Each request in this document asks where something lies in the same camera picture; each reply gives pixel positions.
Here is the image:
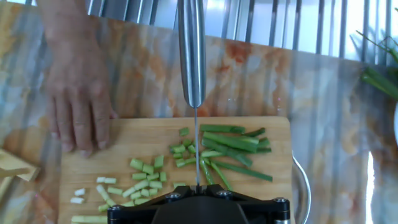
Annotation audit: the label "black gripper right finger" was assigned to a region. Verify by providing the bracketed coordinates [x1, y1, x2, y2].
[200, 184, 292, 224]

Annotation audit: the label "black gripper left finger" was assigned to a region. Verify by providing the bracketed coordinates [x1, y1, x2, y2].
[107, 185, 198, 224]

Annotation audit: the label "bamboo cutting board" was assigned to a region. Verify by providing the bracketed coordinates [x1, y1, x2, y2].
[58, 116, 296, 224]

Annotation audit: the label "uncut green garlic stalks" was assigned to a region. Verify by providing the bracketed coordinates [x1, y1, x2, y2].
[198, 124, 274, 192]

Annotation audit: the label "steel cleaver knife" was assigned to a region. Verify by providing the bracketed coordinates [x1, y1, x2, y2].
[177, 0, 207, 187]

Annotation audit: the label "long cut green garlic piece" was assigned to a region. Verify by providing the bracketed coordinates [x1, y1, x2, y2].
[70, 215, 108, 224]

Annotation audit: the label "bunch of green garlic stalks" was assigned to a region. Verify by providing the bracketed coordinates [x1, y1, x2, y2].
[354, 29, 398, 101]

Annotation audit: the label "person's bare hand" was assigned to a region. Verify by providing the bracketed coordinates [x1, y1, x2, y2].
[45, 30, 119, 158]

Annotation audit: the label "clear glass dish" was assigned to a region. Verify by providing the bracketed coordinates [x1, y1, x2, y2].
[290, 154, 312, 224]

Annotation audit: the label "wooden peg rack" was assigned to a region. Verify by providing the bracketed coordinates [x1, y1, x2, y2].
[0, 148, 41, 200]

